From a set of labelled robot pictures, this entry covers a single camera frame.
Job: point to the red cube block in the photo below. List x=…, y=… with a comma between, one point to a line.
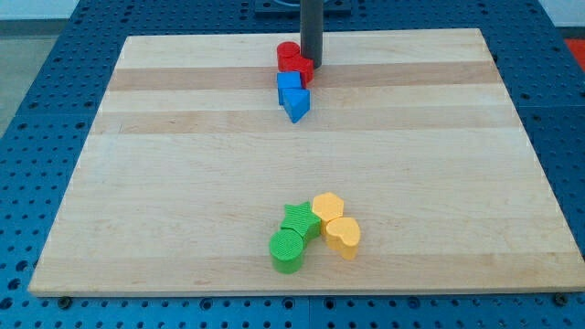
x=304, y=66

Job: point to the red cylinder block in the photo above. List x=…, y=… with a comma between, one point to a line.
x=285, y=51

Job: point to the green star block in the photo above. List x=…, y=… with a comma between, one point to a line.
x=302, y=220

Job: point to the yellow hexagon block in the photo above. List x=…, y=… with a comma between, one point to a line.
x=328, y=206

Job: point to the blue triangle block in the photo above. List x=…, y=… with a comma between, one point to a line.
x=296, y=102

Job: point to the green cylinder block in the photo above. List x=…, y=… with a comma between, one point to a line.
x=286, y=248

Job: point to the yellow heart block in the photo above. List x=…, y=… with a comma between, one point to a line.
x=343, y=235

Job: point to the blue cube block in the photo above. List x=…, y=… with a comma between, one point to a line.
x=287, y=80

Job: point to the wooden board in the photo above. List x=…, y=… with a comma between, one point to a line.
x=190, y=161

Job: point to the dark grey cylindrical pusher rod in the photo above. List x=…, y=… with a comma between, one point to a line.
x=311, y=30

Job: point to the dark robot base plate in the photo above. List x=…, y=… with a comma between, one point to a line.
x=292, y=7

